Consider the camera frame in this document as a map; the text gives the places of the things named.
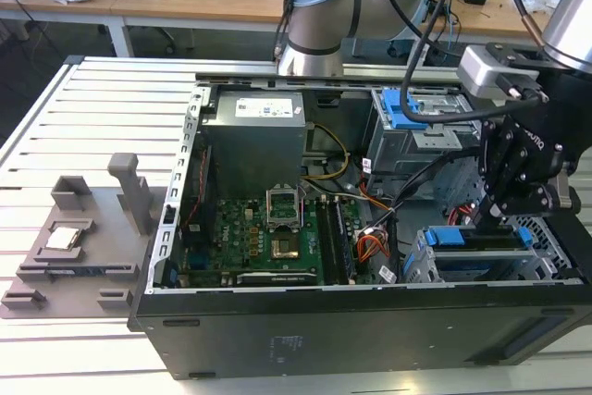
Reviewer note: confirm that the dark RAM stick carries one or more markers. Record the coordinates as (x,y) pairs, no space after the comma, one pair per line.
(88,270)

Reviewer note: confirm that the bronze chipset chip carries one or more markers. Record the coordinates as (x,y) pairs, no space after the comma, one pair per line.
(286,248)

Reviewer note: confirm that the grey metal drive cage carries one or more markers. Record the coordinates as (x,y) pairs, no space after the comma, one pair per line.
(416,145)

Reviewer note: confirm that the grey parts rack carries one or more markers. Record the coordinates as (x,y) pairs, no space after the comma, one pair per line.
(106,228)

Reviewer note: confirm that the black graphics card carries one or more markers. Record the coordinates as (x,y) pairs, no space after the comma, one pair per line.
(277,278)

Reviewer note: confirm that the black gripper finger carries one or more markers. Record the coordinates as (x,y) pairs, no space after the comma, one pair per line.
(501,164)
(541,201)

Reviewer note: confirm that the hard disk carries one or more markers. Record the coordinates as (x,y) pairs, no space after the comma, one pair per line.
(446,237)

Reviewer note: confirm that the black open PC case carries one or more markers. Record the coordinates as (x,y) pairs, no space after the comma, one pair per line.
(351,335)

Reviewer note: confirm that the thin metal locking lever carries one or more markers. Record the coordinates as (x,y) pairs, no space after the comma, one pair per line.
(303,203)

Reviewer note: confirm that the perforated metal disk bay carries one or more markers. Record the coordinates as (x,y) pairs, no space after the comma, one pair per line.
(550,247)

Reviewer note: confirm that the black RAM stick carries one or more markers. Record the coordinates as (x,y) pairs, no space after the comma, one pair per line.
(344,238)
(329,242)

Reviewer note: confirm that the blue carrier in drive cage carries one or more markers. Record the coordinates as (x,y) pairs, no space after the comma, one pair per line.
(393,110)

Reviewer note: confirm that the green motherboard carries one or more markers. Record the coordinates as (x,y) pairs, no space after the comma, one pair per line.
(231,233)

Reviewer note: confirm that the silver CPU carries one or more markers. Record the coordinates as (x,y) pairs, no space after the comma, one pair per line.
(62,238)

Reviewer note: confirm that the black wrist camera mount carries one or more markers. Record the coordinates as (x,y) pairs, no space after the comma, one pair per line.
(520,76)

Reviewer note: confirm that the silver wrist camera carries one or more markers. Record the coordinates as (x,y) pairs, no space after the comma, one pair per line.
(478,71)

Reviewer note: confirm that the grey power supply unit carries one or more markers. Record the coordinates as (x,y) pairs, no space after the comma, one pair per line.
(256,145)

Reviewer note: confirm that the wooden desk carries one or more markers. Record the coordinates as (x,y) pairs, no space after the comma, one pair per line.
(185,2)
(490,20)

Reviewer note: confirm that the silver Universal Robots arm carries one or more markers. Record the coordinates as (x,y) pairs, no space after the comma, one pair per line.
(319,11)

